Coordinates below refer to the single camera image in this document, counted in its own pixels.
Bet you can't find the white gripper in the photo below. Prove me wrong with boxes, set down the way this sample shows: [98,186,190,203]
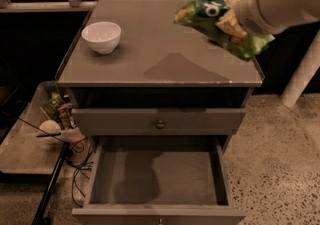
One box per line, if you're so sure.
[216,0,293,44]

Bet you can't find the green rice chip bag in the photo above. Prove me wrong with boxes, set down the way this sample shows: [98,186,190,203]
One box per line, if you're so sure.
[174,0,274,61]

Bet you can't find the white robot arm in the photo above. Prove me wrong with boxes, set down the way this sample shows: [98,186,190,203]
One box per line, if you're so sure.
[216,0,320,40]

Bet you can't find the grey drawer cabinet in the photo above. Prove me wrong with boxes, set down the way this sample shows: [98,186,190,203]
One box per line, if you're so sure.
[55,0,266,155]

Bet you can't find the round metal drawer knob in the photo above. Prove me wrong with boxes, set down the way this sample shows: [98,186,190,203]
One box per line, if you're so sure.
[156,120,165,129]

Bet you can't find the closed grey top drawer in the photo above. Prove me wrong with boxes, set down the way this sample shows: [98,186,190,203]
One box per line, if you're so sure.
[72,108,245,136]

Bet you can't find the open grey middle drawer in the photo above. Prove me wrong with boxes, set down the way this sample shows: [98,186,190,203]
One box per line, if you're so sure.
[72,136,245,225]

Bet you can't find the green snack bag in bin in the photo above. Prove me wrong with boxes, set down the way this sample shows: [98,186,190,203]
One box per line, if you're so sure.
[40,92,64,120]

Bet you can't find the white pole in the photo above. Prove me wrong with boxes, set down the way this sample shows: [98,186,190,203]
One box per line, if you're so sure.
[280,30,320,107]

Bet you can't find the white ceramic bowl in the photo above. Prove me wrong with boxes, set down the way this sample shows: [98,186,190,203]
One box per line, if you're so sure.
[81,22,122,54]

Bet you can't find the brown snack packet in bin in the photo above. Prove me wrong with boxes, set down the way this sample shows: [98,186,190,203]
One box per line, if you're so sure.
[58,103,74,129]

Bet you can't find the white ball in bin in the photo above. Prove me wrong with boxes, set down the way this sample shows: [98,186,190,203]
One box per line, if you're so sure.
[39,120,61,136]

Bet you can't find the clear plastic storage bin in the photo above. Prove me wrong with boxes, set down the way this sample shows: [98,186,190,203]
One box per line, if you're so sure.
[0,81,86,174]

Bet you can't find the black cables on floor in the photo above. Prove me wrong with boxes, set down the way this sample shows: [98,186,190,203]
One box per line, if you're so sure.
[65,135,96,208]

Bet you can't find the black floor rail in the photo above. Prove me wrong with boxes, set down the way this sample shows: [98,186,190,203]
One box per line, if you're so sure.
[31,143,69,225]

